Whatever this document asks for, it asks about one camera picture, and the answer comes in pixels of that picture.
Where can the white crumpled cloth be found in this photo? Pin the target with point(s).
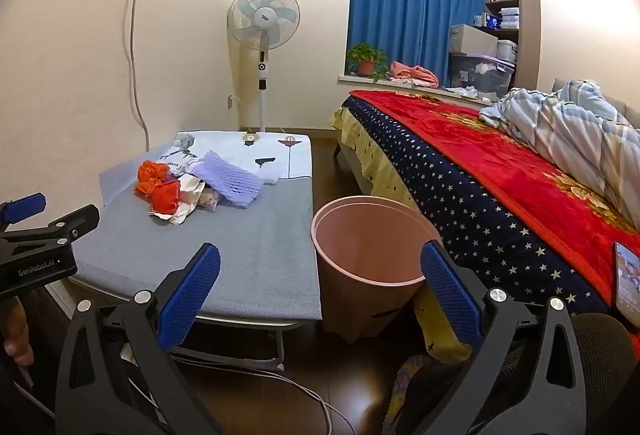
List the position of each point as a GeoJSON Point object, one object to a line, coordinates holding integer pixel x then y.
{"type": "Point", "coordinates": [467, 92]}

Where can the potted green plant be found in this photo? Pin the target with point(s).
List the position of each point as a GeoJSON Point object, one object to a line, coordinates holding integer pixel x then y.
{"type": "Point", "coordinates": [366, 57]}

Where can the printed paper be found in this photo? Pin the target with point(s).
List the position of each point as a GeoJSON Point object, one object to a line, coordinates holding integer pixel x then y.
{"type": "Point", "coordinates": [189, 195]}

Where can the small wrapper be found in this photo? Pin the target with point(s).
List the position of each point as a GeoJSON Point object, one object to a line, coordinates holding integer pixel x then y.
{"type": "Point", "coordinates": [210, 201]}

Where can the wooden bookshelf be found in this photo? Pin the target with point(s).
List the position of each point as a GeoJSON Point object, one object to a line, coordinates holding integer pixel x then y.
{"type": "Point", "coordinates": [527, 30]}

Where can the pink plastic bin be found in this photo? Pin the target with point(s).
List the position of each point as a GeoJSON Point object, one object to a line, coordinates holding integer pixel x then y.
{"type": "Point", "coordinates": [370, 255]}

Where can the red patterned blanket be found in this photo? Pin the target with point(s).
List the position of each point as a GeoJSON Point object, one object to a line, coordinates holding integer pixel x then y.
{"type": "Point", "coordinates": [500, 160]}

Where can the smartphone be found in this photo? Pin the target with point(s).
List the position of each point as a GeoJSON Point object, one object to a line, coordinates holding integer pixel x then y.
{"type": "Point", "coordinates": [627, 285]}

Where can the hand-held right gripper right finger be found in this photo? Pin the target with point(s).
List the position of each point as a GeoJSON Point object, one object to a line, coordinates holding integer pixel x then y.
{"type": "Point", "coordinates": [450, 290]}

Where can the pink folded cloth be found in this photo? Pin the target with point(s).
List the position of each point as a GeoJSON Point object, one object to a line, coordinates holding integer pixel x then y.
{"type": "Point", "coordinates": [412, 74]}

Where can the shelf with boxes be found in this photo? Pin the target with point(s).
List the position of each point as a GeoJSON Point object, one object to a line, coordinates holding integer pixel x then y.
{"type": "Point", "coordinates": [480, 75]}

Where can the bed with red blanket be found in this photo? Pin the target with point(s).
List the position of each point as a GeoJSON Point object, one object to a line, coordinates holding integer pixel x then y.
{"type": "Point", "coordinates": [475, 215]}

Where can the large pale foam net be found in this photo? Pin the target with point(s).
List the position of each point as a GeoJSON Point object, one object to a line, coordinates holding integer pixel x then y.
{"type": "Point", "coordinates": [230, 180]}

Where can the striped blue white quilt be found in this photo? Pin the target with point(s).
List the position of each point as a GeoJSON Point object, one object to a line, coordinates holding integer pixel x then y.
{"type": "Point", "coordinates": [575, 130]}

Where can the person's left hand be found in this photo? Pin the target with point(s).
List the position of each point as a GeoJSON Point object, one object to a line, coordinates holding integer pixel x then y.
{"type": "Point", "coordinates": [19, 340]}

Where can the grey bed frame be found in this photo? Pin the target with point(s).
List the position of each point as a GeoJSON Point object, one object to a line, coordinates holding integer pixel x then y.
{"type": "Point", "coordinates": [355, 165]}

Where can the white cardboard box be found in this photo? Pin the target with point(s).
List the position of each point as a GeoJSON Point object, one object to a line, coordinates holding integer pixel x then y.
{"type": "Point", "coordinates": [472, 40]}

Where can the blue curtain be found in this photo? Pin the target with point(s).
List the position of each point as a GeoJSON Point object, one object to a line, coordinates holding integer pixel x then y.
{"type": "Point", "coordinates": [400, 5]}

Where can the white lidded container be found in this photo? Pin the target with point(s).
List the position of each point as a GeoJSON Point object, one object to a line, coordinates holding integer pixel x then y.
{"type": "Point", "coordinates": [506, 51]}

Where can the metal folding table frame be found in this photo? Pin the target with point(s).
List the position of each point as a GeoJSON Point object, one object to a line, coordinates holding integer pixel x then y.
{"type": "Point", "coordinates": [277, 350]}

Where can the red plastic bag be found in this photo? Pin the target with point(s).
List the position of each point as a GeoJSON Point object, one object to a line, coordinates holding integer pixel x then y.
{"type": "Point", "coordinates": [166, 197]}

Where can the white standing fan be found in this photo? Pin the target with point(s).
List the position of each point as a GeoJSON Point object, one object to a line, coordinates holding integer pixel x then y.
{"type": "Point", "coordinates": [262, 15]}

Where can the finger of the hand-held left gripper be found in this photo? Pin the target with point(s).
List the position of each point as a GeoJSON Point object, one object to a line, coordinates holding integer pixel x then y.
{"type": "Point", "coordinates": [25, 208]}
{"type": "Point", "coordinates": [80, 217]}

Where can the white printed cloth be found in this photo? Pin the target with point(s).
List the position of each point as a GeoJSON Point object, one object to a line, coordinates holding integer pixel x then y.
{"type": "Point", "coordinates": [270, 147]}

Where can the blue white box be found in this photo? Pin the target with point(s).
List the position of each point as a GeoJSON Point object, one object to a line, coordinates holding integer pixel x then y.
{"type": "Point", "coordinates": [492, 21]}

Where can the colourful patterned cloth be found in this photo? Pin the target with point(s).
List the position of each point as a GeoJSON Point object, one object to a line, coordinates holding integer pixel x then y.
{"type": "Point", "coordinates": [400, 390]}

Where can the stack of white packages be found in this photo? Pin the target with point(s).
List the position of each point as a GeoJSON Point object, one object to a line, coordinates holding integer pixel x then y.
{"type": "Point", "coordinates": [510, 17]}

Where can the grey headboard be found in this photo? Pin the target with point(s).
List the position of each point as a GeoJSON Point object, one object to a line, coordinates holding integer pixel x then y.
{"type": "Point", "coordinates": [620, 102]}

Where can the grey table mat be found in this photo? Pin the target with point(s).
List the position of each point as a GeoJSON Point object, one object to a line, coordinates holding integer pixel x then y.
{"type": "Point", "coordinates": [250, 255]}

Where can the small low wall socket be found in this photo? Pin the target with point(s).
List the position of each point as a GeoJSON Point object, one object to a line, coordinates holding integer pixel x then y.
{"type": "Point", "coordinates": [231, 102]}

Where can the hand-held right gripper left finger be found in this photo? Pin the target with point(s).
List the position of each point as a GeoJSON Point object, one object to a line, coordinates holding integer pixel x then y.
{"type": "Point", "coordinates": [192, 295]}

